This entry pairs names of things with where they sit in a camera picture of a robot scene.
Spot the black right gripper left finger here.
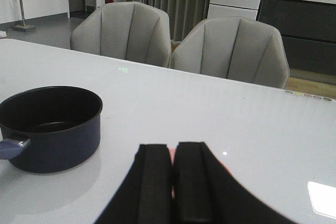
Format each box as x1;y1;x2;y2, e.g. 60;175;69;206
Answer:
95;144;172;223

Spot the left grey upholstered chair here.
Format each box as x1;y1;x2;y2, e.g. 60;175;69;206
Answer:
70;2;172;68

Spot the right grey upholstered chair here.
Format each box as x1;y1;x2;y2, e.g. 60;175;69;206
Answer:
172;17;290;89

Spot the pink bowl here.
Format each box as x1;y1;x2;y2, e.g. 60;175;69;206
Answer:
169;147;232;199

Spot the dark blue saucepan purple handle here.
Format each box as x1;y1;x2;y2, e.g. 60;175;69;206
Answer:
1;86;103;173

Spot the grey upholstered chair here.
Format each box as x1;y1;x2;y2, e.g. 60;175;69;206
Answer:
70;2;172;68
172;17;290;89

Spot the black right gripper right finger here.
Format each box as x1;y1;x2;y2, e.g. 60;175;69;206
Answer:
173;142;292;223

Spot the dark grey counter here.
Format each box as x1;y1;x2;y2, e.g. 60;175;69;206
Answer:
258;0;335;75

